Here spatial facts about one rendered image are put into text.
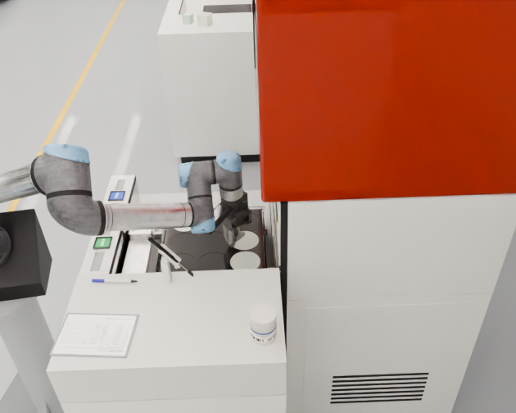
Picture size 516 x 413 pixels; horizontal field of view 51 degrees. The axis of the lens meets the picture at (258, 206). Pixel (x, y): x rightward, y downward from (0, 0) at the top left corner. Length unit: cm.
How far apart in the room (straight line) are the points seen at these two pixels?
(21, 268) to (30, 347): 38
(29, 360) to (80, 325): 66
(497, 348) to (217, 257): 157
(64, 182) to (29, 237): 51
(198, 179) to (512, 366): 181
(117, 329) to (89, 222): 32
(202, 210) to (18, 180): 51
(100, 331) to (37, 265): 43
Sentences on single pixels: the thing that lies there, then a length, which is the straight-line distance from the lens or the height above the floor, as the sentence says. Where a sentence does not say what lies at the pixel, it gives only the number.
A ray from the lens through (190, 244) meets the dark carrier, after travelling 190.
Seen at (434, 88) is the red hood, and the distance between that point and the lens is 142.
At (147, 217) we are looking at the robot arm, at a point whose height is 121.
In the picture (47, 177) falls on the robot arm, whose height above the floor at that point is 136.
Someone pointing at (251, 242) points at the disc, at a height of 90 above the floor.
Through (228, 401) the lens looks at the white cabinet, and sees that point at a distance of 161.
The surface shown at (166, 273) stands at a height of 101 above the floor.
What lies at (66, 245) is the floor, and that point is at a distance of 346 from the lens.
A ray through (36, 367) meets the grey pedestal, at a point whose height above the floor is 43.
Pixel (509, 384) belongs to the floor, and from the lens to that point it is 280.
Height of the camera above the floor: 215
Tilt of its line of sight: 38 degrees down
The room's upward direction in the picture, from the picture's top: 2 degrees counter-clockwise
